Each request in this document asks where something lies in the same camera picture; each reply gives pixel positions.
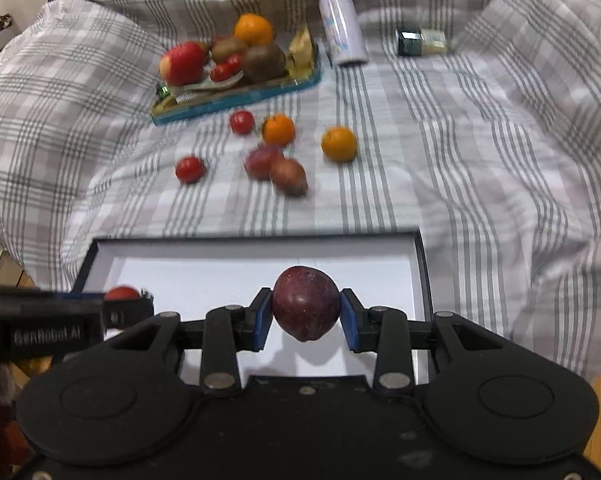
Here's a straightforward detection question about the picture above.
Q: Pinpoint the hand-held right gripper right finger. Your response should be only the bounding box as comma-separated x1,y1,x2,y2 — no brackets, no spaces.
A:
339,288,507,395

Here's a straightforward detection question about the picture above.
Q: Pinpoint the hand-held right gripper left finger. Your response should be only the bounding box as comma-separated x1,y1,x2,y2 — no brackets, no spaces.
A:
103,287,274,395

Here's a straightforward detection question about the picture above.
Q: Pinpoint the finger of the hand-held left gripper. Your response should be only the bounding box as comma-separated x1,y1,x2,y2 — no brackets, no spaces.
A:
0,284,106,306
102,287,154,332

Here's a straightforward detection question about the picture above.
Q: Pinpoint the dark purple plum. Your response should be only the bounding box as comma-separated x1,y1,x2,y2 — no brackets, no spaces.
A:
272,266,341,343

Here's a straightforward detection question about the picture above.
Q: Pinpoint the black box with white inside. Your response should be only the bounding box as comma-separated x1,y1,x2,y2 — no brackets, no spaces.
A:
70,230,434,381

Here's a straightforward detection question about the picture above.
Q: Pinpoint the brownish red plum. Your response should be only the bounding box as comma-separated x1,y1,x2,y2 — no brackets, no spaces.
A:
269,158,309,197

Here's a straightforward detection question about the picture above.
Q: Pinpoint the reddish purple plum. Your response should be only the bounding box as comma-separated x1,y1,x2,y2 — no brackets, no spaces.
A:
244,145,284,181

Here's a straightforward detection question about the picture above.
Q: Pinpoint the orange with green leaf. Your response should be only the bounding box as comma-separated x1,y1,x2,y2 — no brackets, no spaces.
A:
262,113,296,147

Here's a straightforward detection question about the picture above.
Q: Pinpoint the wooden cabinet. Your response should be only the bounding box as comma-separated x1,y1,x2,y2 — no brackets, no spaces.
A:
0,246,36,288

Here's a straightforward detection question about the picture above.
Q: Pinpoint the grey plaid blanket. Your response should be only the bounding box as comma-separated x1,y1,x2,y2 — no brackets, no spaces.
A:
0,0,601,382

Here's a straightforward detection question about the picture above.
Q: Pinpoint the blue tin tray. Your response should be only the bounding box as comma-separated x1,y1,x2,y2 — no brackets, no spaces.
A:
150,42,324,127

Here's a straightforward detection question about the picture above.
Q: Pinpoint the white spoon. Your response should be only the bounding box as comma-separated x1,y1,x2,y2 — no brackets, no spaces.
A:
179,74,244,95

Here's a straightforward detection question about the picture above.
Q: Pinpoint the large brown kiwi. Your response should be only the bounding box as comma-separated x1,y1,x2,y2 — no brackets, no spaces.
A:
243,44,287,84

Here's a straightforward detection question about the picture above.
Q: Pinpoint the red apple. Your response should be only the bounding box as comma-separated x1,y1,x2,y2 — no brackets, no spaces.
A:
159,41,209,87

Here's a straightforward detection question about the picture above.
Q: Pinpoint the small brown kiwi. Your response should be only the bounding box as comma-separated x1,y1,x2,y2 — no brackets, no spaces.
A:
210,37,250,64

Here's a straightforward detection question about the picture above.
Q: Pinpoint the golden wrapper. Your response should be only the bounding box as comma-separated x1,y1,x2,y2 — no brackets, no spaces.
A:
287,22,315,69

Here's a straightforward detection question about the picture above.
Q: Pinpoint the small green jar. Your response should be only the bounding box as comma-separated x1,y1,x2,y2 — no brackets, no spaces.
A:
395,27,449,57

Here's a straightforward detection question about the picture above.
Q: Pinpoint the white purple bottle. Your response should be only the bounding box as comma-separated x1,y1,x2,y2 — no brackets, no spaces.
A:
318,0,369,67

